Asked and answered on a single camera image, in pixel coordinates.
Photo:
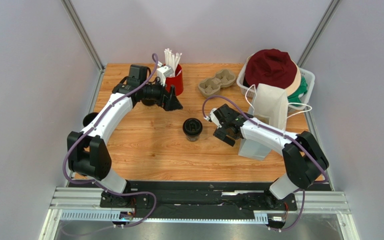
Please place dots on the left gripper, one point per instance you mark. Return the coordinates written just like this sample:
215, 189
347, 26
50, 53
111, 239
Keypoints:
168, 101

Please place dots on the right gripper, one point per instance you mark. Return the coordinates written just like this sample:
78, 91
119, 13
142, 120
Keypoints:
224, 129

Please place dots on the brown translucent coffee cup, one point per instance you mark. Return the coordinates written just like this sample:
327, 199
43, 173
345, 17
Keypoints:
192, 136

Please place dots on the white paper bag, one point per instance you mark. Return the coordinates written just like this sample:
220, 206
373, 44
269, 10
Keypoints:
270, 106

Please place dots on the black coffee cup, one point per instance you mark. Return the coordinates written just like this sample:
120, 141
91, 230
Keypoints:
89, 118

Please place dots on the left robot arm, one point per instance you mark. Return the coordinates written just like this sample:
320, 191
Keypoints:
87, 152

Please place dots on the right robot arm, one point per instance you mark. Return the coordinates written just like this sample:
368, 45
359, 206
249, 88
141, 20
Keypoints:
304, 160

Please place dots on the red straw cup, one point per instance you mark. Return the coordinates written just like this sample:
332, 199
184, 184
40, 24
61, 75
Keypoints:
176, 81

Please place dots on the stack of black lids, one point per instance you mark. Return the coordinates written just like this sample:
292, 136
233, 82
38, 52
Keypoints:
148, 101

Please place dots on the stacked pulp cup carriers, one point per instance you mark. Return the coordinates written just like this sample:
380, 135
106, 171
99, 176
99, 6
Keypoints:
211, 86

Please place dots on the wrapped white straws bundle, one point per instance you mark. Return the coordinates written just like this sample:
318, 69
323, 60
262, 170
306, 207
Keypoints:
172, 60

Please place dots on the maroon bucket hat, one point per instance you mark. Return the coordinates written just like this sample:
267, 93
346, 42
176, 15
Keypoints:
270, 67

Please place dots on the beige hat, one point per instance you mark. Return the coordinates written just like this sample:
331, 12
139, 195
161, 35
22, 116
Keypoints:
295, 84

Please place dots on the green cloth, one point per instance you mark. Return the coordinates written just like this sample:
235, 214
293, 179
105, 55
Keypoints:
295, 97

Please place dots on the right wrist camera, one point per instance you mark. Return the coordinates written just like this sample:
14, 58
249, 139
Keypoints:
216, 117

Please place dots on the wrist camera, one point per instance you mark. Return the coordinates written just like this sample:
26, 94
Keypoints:
163, 73
216, 117

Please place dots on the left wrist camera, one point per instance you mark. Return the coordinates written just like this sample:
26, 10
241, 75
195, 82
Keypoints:
163, 73

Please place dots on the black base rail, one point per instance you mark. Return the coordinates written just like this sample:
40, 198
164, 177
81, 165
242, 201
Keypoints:
194, 200

